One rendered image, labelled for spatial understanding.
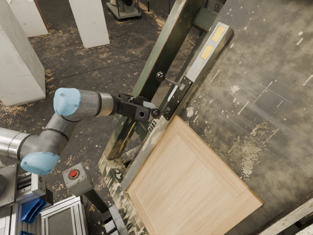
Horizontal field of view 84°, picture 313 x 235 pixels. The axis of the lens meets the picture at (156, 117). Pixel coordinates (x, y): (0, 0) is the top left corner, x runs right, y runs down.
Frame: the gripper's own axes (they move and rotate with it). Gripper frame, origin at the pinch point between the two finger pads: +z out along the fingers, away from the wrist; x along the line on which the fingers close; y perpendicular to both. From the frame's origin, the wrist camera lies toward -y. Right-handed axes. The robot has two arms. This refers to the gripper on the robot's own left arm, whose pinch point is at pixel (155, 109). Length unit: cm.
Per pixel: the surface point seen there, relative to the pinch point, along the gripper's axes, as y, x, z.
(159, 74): 0.1, -13.7, -2.5
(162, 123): 2.5, 7.0, 9.2
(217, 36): -11.7, -31.7, 9.3
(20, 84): 266, 45, -10
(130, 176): 14.8, 42.3, 9.1
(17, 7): 499, -85, 3
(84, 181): 37, 56, -6
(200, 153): -18.8, 11.5, 11.2
